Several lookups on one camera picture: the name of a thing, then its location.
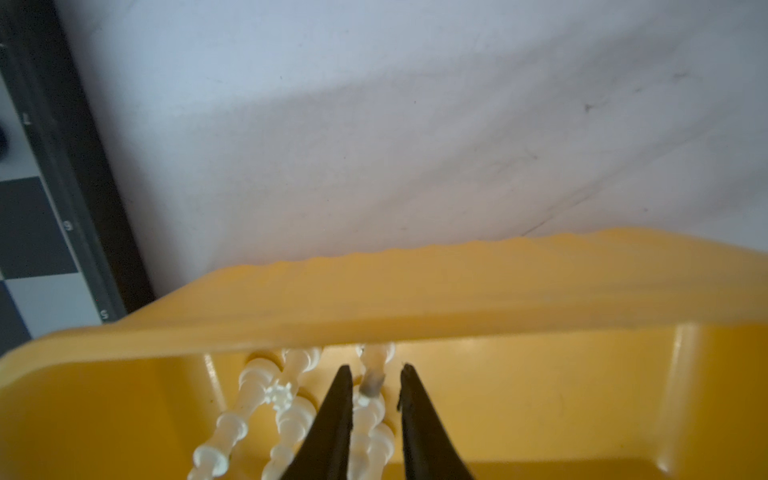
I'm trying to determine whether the yellow plastic tray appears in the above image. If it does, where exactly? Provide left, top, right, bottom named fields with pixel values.
left=1, top=229, right=767, bottom=479

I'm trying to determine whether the black and white chessboard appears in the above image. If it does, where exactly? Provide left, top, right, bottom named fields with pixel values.
left=1, top=1, right=155, bottom=352

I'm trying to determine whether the white chess piece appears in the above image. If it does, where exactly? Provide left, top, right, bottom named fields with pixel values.
left=347, top=342, right=395, bottom=479

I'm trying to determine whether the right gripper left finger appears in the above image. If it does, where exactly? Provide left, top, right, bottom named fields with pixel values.
left=281, top=365, right=353, bottom=480

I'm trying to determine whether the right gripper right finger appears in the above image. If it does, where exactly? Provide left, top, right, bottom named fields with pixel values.
left=397, top=364, right=473, bottom=480

